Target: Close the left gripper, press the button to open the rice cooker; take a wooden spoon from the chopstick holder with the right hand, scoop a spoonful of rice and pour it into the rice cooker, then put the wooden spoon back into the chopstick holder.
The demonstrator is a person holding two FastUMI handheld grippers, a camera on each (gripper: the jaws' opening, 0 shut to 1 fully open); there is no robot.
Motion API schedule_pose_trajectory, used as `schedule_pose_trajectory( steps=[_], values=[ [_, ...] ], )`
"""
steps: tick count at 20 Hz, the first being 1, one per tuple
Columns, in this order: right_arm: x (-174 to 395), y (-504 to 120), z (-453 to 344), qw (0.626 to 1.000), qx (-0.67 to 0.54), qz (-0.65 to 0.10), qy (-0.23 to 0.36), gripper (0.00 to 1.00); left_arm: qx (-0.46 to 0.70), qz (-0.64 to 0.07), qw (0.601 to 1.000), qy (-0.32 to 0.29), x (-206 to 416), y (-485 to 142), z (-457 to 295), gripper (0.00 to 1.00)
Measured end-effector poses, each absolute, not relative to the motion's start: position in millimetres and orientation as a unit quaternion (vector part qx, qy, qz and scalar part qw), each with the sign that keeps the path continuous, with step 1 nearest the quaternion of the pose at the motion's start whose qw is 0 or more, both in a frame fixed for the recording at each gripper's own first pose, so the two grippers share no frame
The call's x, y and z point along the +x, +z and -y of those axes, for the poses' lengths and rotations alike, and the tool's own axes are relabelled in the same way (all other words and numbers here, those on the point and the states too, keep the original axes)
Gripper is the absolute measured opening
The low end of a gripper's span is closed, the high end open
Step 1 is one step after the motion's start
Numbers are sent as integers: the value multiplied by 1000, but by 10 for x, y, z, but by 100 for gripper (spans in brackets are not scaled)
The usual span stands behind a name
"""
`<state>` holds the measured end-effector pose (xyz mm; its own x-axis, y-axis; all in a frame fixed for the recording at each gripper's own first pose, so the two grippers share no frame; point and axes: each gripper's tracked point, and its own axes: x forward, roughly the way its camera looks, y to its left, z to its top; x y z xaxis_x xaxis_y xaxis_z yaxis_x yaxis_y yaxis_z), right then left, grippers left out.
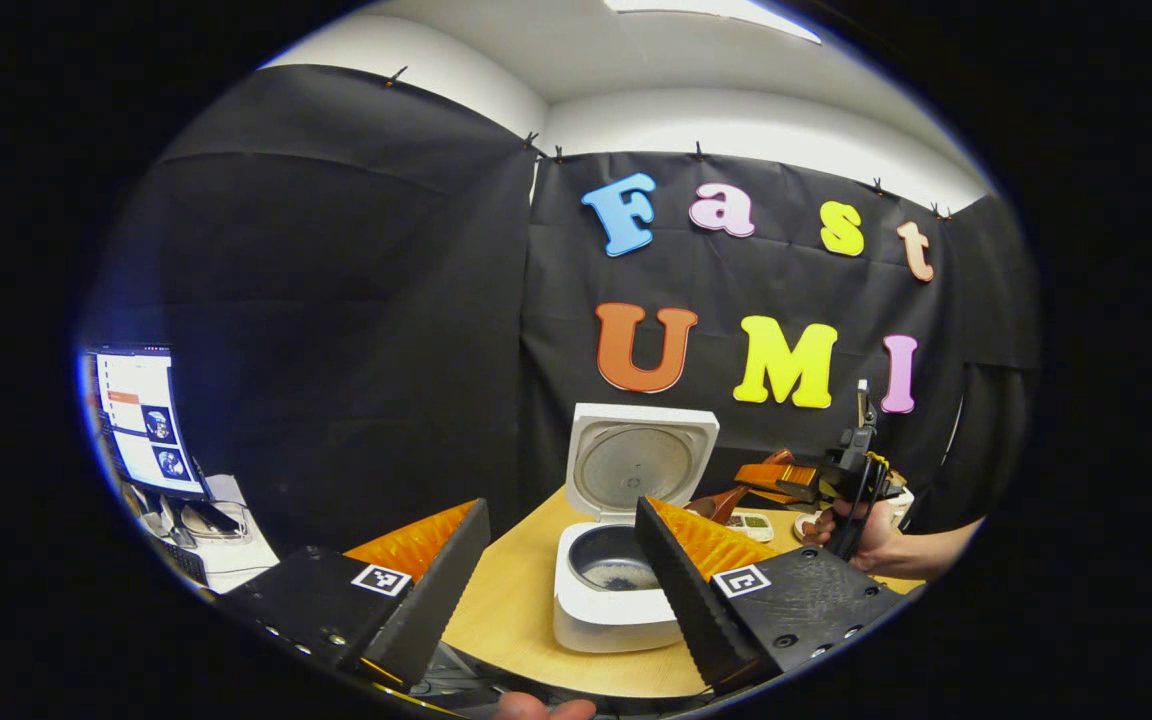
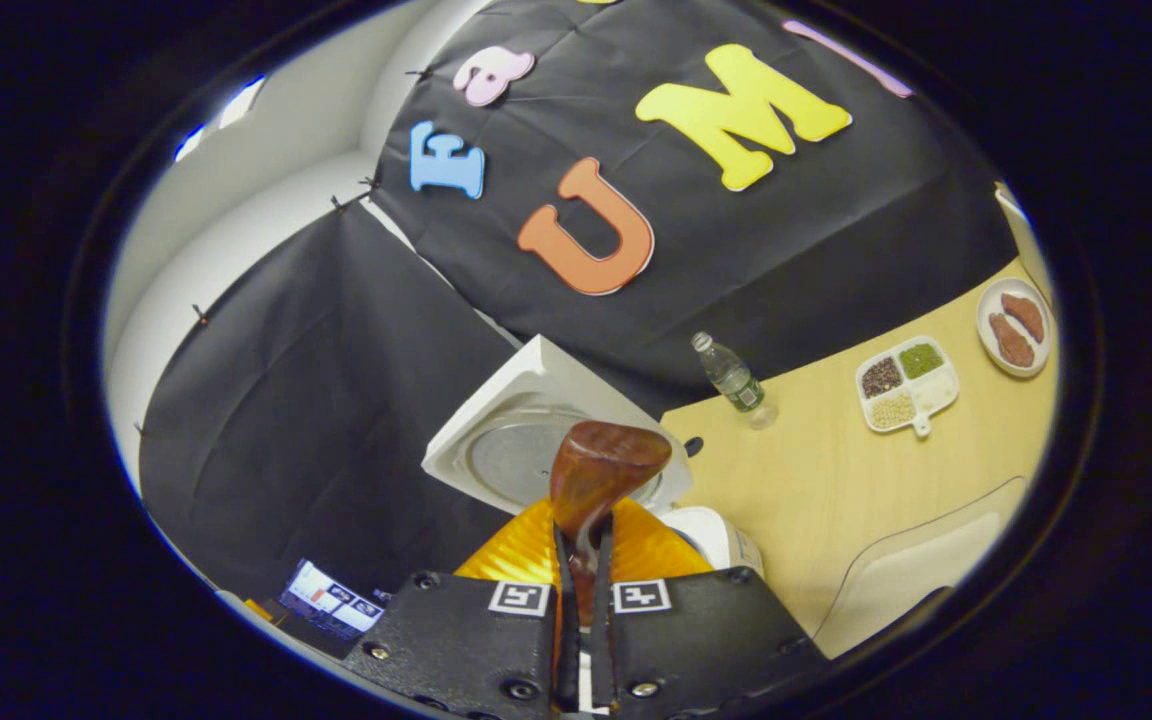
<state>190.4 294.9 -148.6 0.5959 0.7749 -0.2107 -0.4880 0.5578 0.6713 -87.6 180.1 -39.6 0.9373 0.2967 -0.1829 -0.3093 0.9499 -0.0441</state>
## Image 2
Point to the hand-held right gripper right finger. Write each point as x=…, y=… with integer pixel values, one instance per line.
x=706, y=640

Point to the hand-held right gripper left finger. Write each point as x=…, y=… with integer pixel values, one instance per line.
x=456, y=640

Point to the brown wooden spoon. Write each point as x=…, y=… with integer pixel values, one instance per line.
x=606, y=470

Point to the white rice cooker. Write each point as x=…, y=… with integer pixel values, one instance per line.
x=496, y=440

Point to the clear rice container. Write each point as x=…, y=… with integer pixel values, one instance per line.
x=916, y=580

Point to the lit computer screen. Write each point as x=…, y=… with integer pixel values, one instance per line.
x=331, y=600

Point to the black desk grommet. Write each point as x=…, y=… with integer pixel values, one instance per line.
x=693, y=446

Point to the clear plastic water bottle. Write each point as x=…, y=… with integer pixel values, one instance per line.
x=733, y=380

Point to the white divided grain dish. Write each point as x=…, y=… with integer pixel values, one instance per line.
x=936, y=390

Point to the brown meat piece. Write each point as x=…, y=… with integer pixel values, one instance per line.
x=1024, y=315
x=1011, y=342

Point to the white round plate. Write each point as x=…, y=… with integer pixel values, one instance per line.
x=986, y=305

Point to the ceiling light panel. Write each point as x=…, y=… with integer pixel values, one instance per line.
x=243, y=100

